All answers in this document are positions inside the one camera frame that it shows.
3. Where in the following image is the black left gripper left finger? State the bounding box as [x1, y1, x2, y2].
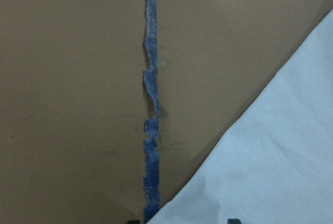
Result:
[127, 220, 140, 224]

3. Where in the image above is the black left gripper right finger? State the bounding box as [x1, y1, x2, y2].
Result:
[227, 218, 240, 224]

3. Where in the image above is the light blue t-shirt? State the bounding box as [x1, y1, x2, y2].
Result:
[151, 14, 332, 223]

